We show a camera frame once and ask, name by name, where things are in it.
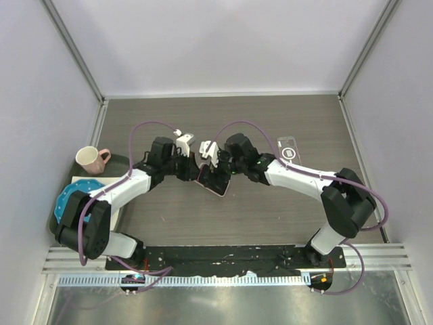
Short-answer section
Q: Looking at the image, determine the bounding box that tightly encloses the pink mug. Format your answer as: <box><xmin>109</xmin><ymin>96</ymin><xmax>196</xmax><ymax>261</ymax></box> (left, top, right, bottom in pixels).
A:
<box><xmin>75</xmin><ymin>146</ymin><xmax>112</xmax><ymax>175</ymax></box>

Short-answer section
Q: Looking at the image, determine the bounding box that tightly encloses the left aluminium corner post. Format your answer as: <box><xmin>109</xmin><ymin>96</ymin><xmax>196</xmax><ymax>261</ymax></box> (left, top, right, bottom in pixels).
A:
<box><xmin>40</xmin><ymin>0</ymin><xmax>106</xmax><ymax>102</ymax></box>

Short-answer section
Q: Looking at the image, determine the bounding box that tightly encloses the blue dotted plate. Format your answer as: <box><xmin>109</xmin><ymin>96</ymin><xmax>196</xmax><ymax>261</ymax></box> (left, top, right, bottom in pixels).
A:
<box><xmin>54</xmin><ymin>178</ymin><xmax>104</xmax><ymax>223</ymax></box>

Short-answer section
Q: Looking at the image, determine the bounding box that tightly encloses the right aluminium corner post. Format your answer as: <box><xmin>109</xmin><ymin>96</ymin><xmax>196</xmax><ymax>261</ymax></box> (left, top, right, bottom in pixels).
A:
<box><xmin>338</xmin><ymin>0</ymin><xmax>402</xmax><ymax>100</ymax></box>

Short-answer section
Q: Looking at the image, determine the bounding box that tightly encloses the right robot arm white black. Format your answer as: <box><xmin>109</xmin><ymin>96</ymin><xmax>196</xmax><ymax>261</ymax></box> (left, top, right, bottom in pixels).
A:
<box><xmin>197</xmin><ymin>133</ymin><xmax>377</xmax><ymax>267</ymax></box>

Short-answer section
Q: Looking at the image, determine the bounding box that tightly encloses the aluminium front rail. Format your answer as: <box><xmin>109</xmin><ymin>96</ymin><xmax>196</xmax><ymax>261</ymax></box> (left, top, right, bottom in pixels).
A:
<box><xmin>42</xmin><ymin>244</ymin><xmax>412</xmax><ymax>274</ymax></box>

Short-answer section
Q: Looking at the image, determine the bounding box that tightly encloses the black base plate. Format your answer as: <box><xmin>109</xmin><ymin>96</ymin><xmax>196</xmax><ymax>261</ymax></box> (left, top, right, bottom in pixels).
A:
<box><xmin>106</xmin><ymin>245</ymin><xmax>346</xmax><ymax>278</ymax></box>

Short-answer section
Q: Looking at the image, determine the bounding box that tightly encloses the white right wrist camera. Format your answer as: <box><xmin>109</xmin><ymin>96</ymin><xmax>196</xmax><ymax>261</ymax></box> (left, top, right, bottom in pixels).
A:
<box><xmin>199</xmin><ymin>141</ymin><xmax>219</xmax><ymax>167</ymax></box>

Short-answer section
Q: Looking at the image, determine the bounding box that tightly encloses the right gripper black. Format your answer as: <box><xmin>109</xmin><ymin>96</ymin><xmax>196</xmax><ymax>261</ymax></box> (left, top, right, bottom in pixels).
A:
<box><xmin>204</xmin><ymin>149</ymin><xmax>246</xmax><ymax>192</ymax></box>

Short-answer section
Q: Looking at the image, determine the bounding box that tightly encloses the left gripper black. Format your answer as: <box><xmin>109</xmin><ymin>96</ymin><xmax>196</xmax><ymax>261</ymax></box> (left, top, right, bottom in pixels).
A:
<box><xmin>162</xmin><ymin>149</ymin><xmax>203</xmax><ymax>181</ymax></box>

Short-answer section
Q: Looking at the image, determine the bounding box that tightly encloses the dark green tray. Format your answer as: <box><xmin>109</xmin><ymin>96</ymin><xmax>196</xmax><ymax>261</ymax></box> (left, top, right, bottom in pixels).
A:
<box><xmin>47</xmin><ymin>154</ymin><xmax>129</xmax><ymax>236</ymax></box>

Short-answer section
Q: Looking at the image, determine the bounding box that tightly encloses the clear phone case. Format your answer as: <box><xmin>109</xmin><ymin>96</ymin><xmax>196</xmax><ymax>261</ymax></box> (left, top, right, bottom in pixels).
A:
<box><xmin>277</xmin><ymin>137</ymin><xmax>302</xmax><ymax>165</ymax></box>

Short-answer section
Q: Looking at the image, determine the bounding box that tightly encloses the white square plate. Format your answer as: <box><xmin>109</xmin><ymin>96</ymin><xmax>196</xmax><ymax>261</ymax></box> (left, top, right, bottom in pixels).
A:
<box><xmin>71</xmin><ymin>176</ymin><xmax>122</xmax><ymax>231</ymax></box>

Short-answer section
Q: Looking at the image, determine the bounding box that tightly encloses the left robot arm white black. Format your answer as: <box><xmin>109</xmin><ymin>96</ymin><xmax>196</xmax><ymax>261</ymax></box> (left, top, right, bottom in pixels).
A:
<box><xmin>52</xmin><ymin>133</ymin><xmax>199</xmax><ymax>270</ymax></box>

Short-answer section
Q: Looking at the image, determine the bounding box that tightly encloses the aluminium corner post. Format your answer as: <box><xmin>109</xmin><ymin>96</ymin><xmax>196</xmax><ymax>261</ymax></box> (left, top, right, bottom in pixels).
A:
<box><xmin>40</xmin><ymin>0</ymin><xmax>106</xmax><ymax>102</ymax></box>
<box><xmin>338</xmin><ymin>0</ymin><xmax>402</xmax><ymax>100</ymax></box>

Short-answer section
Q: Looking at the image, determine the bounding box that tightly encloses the black smartphone gold edge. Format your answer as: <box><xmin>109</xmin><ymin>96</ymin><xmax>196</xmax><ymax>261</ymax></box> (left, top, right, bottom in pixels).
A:
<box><xmin>196</xmin><ymin>164</ymin><xmax>209</xmax><ymax>186</ymax></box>

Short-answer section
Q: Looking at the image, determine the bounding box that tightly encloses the slotted cable duct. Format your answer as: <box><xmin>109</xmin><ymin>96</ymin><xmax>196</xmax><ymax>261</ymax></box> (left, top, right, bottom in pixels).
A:
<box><xmin>58</xmin><ymin>272</ymin><xmax>311</xmax><ymax>288</ymax></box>

